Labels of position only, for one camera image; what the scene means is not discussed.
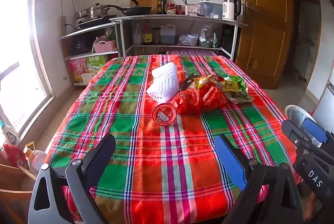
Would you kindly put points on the clear plastic container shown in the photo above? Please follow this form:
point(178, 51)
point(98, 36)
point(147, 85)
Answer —
point(211, 9)

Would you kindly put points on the pink carton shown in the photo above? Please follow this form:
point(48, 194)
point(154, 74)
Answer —
point(77, 70)

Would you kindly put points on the wooden door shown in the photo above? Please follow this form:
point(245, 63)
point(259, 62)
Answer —
point(261, 31)

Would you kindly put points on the white electric kettle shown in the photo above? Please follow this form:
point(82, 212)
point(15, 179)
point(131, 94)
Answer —
point(229, 9)

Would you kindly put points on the red plastic bottle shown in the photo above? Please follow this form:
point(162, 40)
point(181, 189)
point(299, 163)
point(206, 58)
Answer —
point(14, 156)

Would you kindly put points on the low steel shelf rack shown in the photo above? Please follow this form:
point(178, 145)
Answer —
point(88, 30)

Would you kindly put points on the white trash bin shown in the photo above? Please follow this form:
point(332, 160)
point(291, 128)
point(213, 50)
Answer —
point(294, 114)

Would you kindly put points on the green snack wrapper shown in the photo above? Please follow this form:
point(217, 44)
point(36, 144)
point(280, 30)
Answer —
point(232, 85)

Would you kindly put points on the person's right hand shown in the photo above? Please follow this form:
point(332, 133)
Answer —
point(311, 207)

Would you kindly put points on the small white bucket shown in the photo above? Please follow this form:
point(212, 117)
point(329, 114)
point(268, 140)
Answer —
point(192, 39)

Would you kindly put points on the dark foil wrapper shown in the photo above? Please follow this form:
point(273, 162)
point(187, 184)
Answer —
point(189, 80)

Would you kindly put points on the black induction cooker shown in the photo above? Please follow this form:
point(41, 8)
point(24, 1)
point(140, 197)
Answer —
point(94, 22)

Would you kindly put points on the white plastic jerrycan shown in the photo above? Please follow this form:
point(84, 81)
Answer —
point(167, 36)

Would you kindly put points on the green carton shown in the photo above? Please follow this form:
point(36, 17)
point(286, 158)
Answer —
point(96, 63)

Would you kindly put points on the white foam fruit net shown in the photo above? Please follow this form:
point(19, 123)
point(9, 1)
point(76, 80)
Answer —
point(164, 83)

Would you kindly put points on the black frying pan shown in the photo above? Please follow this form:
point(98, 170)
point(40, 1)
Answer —
point(138, 10)

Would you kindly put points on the pink plastic tray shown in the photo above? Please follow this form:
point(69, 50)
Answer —
point(190, 52)

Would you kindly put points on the red round lid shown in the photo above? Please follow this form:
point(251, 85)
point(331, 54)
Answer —
point(164, 114)

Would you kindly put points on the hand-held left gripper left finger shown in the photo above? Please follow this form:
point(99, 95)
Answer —
point(101, 151)

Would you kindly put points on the plaid tablecloth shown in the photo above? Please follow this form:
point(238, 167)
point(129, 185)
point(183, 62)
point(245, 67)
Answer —
point(156, 161)

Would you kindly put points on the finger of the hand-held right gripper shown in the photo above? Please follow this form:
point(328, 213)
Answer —
point(294, 132)
point(314, 130)

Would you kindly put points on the soy sauce bottle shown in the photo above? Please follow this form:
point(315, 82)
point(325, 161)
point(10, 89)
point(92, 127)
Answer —
point(147, 37)

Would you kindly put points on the dark oil bottle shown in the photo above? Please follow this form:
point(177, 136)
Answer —
point(159, 6)
point(163, 5)

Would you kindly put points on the white chopstick holder box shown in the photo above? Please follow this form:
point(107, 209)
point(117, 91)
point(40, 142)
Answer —
point(192, 10)

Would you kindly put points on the clear plastic bottle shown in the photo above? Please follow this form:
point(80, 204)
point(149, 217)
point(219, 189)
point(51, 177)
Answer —
point(137, 36)

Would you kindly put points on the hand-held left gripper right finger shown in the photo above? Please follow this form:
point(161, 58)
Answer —
point(229, 161)

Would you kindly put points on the window frame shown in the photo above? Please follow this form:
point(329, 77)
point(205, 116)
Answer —
point(39, 44)

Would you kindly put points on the steel steamer pot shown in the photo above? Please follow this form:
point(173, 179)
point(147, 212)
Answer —
point(96, 11)

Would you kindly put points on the pink plastic basket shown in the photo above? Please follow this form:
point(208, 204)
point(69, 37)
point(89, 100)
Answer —
point(105, 46)

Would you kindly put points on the red plastic bag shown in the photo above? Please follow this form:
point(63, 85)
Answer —
point(198, 101)

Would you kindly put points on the silver refrigerator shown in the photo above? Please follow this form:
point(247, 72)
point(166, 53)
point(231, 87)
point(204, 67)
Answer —
point(323, 98)

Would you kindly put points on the red jar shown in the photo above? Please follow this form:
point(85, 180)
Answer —
point(170, 9)

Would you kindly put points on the steel kitchen shelf rack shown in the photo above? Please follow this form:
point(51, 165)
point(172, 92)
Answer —
point(182, 17)

